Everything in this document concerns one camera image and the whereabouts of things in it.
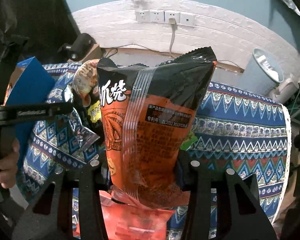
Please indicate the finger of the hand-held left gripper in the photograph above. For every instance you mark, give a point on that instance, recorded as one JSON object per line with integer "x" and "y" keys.
{"x": 2, "y": 80}

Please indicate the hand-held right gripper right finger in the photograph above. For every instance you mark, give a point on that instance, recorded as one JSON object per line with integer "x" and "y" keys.
{"x": 197, "y": 180}

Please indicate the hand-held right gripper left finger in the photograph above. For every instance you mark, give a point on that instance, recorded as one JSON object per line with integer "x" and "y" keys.
{"x": 90, "y": 180}

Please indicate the blue-edged cardboard box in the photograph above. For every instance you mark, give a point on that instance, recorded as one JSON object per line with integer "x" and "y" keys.
{"x": 32, "y": 87}

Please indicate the green snack packet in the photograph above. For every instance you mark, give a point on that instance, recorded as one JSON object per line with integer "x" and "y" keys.
{"x": 190, "y": 142}

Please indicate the silver foil snack packet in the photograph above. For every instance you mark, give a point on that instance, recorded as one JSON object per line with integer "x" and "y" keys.
{"x": 77, "y": 135}

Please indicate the red snack packet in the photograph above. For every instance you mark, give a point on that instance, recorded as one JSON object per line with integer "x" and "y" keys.
{"x": 140, "y": 222}

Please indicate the small black yellow snack packet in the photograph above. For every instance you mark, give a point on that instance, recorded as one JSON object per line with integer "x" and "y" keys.
{"x": 93, "y": 113}

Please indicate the black and orange snack packet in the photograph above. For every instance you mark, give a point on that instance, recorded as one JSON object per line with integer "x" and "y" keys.
{"x": 152, "y": 130}

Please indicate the white-banded noodle snack packet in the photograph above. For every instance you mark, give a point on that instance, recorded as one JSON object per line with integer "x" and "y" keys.
{"x": 87, "y": 77}

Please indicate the person's left hand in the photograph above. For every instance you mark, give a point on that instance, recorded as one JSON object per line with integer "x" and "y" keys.
{"x": 10, "y": 167}

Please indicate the blue patterned tablecloth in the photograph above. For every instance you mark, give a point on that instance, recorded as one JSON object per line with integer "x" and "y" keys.
{"x": 227, "y": 135}

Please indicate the black cylindrical device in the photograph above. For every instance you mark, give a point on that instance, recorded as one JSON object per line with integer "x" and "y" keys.
{"x": 80, "y": 45}

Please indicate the small brown cardboard box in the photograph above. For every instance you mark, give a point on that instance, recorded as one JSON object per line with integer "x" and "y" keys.
{"x": 95, "y": 52}

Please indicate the pale blue waste bin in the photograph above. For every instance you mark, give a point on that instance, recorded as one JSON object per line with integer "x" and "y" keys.
{"x": 260, "y": 77}

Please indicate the white plastic bottle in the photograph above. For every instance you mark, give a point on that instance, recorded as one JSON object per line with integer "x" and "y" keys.
{"x": 285, "y": 90}

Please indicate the white wall socket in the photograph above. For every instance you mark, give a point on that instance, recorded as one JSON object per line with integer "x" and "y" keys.
{"x": 157, "y": 16}
{"x": 188, "y": 19}
{"x": 142, "y": 16}
{"x": 168, "y": 15}

